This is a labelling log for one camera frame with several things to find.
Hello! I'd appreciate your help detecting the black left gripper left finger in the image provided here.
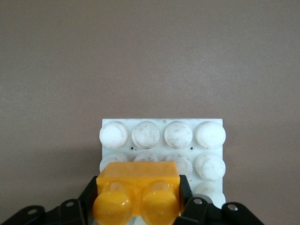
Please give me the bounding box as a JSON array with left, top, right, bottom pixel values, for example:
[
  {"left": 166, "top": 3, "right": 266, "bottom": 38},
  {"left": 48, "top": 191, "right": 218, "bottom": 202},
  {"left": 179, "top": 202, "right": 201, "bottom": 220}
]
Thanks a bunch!
[{"left": 0, "top": 174, "right": 98, "bottom": 225}]

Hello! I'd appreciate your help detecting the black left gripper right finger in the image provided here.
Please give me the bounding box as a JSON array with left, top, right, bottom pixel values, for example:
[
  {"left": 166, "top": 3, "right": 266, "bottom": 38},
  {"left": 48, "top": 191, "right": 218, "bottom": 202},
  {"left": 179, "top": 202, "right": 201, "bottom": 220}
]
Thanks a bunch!
[{"left": 179, "top": 174, "right": 265, "bottom": 225}]

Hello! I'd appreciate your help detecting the yellow two-stud block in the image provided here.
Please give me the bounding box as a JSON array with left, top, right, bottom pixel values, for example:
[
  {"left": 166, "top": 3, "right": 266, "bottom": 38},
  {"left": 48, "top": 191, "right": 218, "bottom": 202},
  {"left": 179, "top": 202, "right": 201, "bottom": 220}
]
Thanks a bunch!
[{"left": 92, "top": 161, "right": 181, "bottom": 225}]

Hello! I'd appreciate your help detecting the white studded base plate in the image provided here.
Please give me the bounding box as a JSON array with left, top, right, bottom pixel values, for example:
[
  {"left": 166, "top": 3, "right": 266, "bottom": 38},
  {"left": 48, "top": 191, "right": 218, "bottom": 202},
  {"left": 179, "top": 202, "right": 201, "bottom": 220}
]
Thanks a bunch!
[{"left": 99, "top": 118, "right": 227, "bottom": 225}]

